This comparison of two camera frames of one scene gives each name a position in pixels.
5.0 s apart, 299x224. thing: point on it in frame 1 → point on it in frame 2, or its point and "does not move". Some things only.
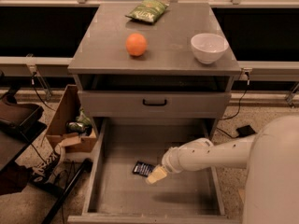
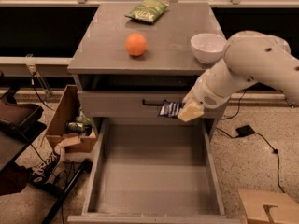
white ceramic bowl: (208, 48) does not move
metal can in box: (75, 127) does not move
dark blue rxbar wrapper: (142, 168) → (169, 108)
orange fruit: (135, 44) does not move
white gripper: (168, 162) → (206, 96)
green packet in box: (83, 118) does not move
